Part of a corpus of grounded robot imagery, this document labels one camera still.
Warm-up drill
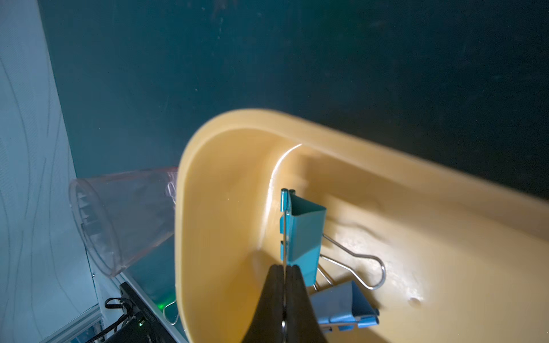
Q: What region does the teal binder clip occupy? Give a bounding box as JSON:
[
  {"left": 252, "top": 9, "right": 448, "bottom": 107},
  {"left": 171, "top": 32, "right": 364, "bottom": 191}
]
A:
[{"left": 280, "top": 189, "right": 387, "bottom": 291}]

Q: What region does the yellow plastic storage box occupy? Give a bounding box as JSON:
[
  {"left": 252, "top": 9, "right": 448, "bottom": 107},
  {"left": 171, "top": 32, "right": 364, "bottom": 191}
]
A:
[{"left": 175, "top": 109, "right": 548, "bottom": 342}]

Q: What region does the small brown glass cup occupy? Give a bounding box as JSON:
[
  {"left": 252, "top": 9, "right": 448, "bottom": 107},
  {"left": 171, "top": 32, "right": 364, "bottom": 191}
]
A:
[{"left": 69, "top": 167, "right": 178, "bottom": 277}]

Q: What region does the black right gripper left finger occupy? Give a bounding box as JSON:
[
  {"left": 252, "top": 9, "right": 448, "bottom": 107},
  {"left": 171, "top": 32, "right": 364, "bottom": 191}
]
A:
[{"left": 242, "top": 264, "right": 285, "bottom": 343}]

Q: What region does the blue binder clip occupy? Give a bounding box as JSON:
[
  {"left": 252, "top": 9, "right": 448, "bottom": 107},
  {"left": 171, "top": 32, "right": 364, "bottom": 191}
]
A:
[{"left": 310, "top": 281, "right": 380, "bottom": 332}]

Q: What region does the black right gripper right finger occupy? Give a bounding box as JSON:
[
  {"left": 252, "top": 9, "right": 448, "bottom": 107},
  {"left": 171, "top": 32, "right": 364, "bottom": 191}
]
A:
[{"left": 285, "top": 265, "right": 327, "bottom": 342}]

